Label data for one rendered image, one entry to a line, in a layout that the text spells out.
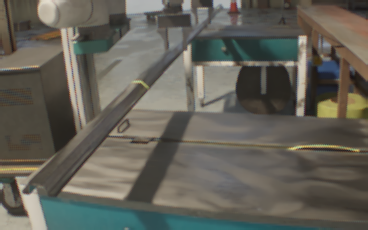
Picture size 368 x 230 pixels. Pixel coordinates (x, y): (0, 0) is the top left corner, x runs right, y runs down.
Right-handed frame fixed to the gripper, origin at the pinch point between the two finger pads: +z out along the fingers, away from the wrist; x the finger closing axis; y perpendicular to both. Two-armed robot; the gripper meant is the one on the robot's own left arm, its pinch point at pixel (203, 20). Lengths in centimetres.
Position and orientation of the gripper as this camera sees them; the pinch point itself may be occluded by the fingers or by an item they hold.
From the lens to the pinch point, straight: 240.3
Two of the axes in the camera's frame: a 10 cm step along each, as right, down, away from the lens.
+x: -9.9, -0.1, 1.7
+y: 1.6, -3.6, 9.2
